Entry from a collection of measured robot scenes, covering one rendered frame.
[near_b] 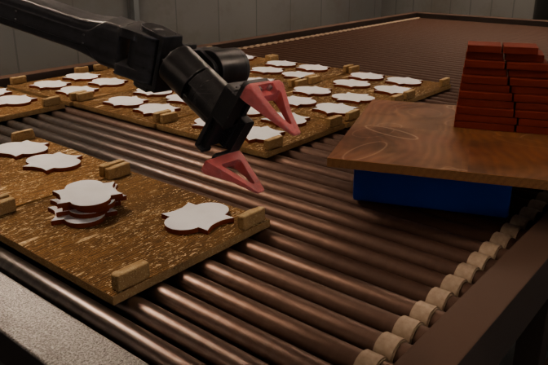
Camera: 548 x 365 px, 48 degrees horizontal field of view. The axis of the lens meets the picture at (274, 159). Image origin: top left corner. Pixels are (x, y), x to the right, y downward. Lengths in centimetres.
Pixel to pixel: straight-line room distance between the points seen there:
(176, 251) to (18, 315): 26
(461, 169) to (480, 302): 30
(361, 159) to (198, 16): 376
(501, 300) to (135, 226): 62
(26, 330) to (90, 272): 13
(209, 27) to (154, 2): 53
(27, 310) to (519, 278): 72
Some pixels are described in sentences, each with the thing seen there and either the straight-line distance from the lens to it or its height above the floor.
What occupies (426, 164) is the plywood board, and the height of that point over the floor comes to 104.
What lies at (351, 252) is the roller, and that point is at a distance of 107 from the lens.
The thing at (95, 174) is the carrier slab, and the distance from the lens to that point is 141.
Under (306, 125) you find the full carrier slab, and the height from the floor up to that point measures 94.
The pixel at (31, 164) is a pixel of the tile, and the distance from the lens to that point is 149.
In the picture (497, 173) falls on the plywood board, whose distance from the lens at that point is 113.
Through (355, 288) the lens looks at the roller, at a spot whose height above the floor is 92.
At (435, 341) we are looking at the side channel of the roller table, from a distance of 81.
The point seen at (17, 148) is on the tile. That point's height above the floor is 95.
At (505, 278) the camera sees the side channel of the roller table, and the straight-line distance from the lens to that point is 98.
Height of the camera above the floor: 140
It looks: 19 degrees down
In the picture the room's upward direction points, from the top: straight up
